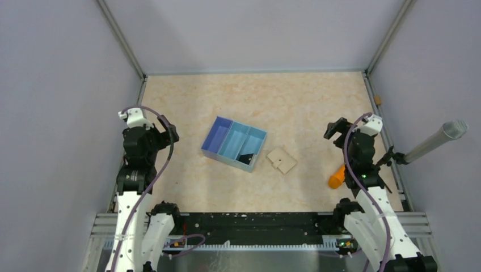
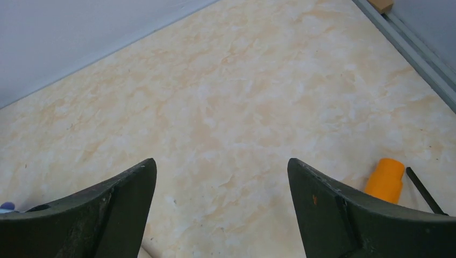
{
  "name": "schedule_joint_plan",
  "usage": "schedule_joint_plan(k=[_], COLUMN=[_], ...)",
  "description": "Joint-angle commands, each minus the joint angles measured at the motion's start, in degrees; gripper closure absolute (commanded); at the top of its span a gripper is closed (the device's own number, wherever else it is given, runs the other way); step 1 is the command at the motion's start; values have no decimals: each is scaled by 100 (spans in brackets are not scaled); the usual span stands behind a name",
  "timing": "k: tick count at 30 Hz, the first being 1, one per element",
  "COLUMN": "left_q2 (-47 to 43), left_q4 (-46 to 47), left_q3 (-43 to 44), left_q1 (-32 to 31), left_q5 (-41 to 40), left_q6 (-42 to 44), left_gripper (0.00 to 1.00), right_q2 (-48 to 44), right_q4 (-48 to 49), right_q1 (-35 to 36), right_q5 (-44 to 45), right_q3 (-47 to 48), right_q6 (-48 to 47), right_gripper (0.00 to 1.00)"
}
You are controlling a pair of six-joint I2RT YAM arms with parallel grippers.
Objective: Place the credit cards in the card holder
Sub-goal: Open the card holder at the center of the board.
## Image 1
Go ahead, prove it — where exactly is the purple cable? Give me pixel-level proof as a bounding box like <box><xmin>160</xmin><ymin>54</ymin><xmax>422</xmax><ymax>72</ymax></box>
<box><xmin>109</xmin><ymin>105</ymin><xmax>174</xmax><ymax>272</ymax></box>
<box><xmin>343</xmin><ymin>112</ymin><xmax>391</xmax><ymax>272</ymax></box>

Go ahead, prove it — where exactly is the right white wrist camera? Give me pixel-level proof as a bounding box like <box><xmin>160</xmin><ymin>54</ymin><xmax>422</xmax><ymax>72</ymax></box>
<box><xmin>358</xmin><ymin>114</ymin><xmax>383</xmax><ymax>137</ymax></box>

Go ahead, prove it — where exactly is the beige card holder wallet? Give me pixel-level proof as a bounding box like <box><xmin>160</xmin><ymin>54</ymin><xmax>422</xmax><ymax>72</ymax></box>
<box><xmin>267</xmin><ymin>147</ymin><xmax>297</xmax><ymax>175</ymax></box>

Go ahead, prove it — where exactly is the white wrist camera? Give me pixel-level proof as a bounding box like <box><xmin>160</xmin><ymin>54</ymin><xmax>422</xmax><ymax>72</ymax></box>
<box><xmin>358</xmin><ymin>114</ymin><xmax>383</xmax><ymax>137</ymax></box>
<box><xmin>118</xmin><ymin>108</ymin><xmax>154</xmax><ymax>130</ymax></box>

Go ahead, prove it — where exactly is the blue three-compartment box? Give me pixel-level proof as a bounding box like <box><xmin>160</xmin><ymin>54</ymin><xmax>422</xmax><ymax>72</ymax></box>
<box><xmin>201</xmin><ymin>116</ymin><xmax>267</xmax><ymax>173</ymax></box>

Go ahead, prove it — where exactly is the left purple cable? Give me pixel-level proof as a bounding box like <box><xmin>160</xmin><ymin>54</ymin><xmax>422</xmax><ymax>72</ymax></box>
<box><xmin>109</xmin><ymin>105</ymin><xmax>174</xmax><ymax>272</ymax></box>

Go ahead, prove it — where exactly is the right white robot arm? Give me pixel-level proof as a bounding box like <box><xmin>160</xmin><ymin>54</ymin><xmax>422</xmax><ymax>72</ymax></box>
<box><xmin>324</xmin><ymin>113</ymin><xmax>438</xmax><ymax>271</ymax></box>

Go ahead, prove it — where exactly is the small tan block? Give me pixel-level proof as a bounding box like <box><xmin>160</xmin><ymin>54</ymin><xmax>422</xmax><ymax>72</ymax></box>
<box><xmin>373</xmin><ymin>95</ymin><xmax>382</xmax><ymax>107</ymax></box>

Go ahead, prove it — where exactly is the orange cylindrical object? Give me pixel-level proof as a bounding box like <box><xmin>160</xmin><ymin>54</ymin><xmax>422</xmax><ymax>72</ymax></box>
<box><xmin>328</xmin><ymin>164</ymin><xmax>345</xmax><ymax>189</ymax></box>

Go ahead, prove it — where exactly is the black credit card stack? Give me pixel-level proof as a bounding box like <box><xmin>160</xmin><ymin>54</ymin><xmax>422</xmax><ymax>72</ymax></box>
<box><xmin>237</xmin><ymin>153</ymin><xmax>255</xmax><ymax>165</ymax></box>

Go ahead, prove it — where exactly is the silver microphone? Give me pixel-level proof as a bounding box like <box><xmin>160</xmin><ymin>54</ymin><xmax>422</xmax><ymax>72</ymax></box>
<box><xmin>375</xmin><ymin>119</ymin><xmax>469</xmax><ymax>168</ymax></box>

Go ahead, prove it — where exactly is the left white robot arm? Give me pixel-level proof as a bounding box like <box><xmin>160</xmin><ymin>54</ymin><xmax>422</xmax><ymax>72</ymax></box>
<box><xmin>105</xmin><ymin>109</ymin><xmax>182</xmax><ymax>271</ymax></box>

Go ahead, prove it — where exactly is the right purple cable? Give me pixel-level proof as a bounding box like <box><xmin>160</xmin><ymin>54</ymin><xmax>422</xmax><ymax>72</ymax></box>
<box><xmin>343</xmin><ymin>112</ymin><xmax>391</xmax><ymax>272</ymax></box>

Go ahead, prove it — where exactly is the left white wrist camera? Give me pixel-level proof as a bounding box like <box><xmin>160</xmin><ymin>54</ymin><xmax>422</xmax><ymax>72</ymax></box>
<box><xmin>118</xmin><ymin>108</ymin><xmax>154</xmax><ymax>130</ymax></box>

